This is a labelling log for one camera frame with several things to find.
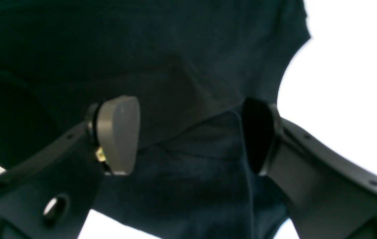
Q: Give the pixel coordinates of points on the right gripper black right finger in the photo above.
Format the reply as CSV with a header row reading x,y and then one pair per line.
x,y
327,196

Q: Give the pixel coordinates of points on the black T-shirt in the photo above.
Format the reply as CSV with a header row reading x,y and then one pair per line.
x,y
191,64

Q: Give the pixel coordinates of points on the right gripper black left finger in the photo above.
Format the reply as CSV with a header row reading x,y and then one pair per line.
x,y
49,195

